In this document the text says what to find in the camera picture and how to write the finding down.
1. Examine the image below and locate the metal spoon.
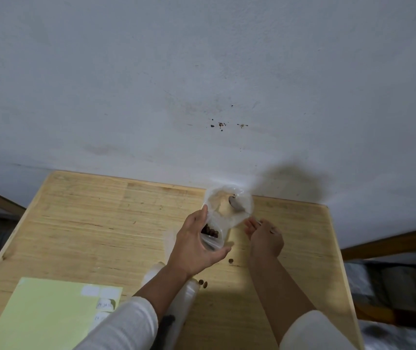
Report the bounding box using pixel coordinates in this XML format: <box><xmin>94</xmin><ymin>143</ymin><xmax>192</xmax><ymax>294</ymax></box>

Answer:
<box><xmin>228</xmin><ymin>194</ymin><xmax>263</xmax><ymax>226</ymax></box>

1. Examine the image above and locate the patterned grey bedding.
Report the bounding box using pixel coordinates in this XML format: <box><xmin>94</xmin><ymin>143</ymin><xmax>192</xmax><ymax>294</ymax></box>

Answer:
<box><xmin>344</xmin><ymin>259</ymin><xmax>416</xmax><ymax>350</ymax></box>

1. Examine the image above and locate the person's right forearm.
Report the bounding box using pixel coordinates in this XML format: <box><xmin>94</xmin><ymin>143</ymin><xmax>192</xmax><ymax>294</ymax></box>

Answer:
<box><xmin>249</xmin><ymin>254</ymin><xmax>359</xmax><ymax>350</ymax></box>

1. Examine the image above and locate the white sticker with writing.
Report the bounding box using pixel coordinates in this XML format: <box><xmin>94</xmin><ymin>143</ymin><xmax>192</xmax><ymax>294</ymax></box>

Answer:
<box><xmin>90</xmin><ymin>311</ymin><xmax>112</xmax><ymax>334</ymax></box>
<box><xmin>96</xmin><ymin>297</ymin><xmax>117</xmax><ymax>312</ymax></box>

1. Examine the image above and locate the person's right hand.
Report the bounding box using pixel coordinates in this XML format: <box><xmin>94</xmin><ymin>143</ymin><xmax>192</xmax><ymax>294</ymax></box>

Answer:
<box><xmin>244</xmin><ymin>216</ymin><xmax>285</xmax><ymax>259</ymax></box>

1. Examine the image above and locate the person's left forearm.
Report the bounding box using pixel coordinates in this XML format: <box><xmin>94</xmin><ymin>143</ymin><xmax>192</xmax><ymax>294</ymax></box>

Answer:
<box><xmin>74</xmin><ymin>265</ymin><xmax>191</xmax><ymax>350</ymax></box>

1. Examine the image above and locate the clear plastic bag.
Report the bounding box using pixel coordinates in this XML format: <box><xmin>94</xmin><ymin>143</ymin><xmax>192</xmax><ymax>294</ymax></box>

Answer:
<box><xmin>200</xmin><ymin>184</ymin><xmax>254</xmax><ymax>253</ymax></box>

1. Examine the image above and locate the person's left hand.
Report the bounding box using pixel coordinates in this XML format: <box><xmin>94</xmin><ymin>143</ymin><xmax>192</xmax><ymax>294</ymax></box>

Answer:
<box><xmin>167</xmin><ymin>205</ymin><xmax>232</xmax><ymax>280</ymax></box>

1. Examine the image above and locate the pale yellow paper sheet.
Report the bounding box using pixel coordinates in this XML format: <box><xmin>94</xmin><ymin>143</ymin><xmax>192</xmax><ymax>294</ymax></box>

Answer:
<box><xmin>0</xmin><ymin>277</ymin><xmax>123</xmax><ymax>350</ymax></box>

